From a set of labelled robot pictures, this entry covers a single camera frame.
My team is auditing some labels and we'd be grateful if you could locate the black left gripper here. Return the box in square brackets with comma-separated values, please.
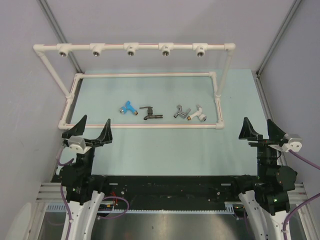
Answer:
[62, 114, 112, 177]

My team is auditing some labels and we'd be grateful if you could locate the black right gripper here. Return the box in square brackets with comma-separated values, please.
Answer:
[237, 116, 285, 181]

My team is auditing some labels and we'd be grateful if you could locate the white faucet blue cap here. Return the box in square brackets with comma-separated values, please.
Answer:
[187, 104, 207, 122]

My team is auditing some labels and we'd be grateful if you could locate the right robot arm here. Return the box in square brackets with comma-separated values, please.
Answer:
[230, 117, 302, 240]

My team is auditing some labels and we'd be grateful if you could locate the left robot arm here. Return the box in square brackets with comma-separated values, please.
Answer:
[59, 115, 113, 240]

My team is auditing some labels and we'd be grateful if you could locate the blue plastic faucet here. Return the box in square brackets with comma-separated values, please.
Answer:
[119, 100, 138, 116]

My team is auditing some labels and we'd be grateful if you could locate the dark bronze faucet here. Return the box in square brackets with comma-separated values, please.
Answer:
[140, 106, 163, 121]

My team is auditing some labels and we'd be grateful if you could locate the chrome metal faucet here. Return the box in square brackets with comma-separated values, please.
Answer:
[173, 104, 191, 119]

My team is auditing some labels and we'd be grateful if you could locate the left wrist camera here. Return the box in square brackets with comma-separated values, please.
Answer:
[67, 136, 92, 154]

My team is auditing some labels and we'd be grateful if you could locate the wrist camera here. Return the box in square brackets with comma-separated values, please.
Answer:
[281, 133, 303, 153]
[67, 136, 92, 154]

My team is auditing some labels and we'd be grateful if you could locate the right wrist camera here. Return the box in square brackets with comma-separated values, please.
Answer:
[281, 133, 303, 153]

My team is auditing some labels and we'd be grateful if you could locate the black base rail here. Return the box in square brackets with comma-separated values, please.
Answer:
[49, 174, 261, 203]

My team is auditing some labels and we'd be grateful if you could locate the white cable duct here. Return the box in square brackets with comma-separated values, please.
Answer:
[44, 203, 237, 215]

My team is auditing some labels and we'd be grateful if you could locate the white PVC pipe frame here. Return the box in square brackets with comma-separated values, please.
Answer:
[33, 42, 236, 130]

